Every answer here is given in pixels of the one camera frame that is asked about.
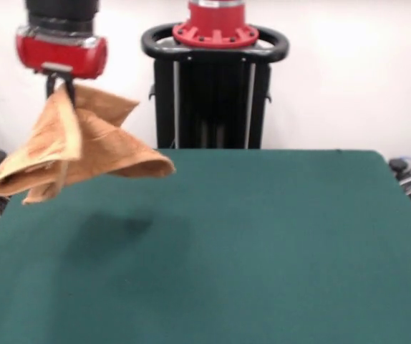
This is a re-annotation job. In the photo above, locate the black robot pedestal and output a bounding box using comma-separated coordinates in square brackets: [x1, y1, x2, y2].
[140, 21, 291, 150]

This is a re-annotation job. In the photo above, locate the dark green table cloth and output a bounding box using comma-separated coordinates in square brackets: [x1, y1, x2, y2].
[0, 148, 411, 344]

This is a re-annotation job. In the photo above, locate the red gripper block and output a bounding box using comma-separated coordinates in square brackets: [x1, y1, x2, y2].
[14, 32, 108, 108]

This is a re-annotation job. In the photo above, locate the orange terry towel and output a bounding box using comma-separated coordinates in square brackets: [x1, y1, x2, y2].
[0, 82, 177, 205]

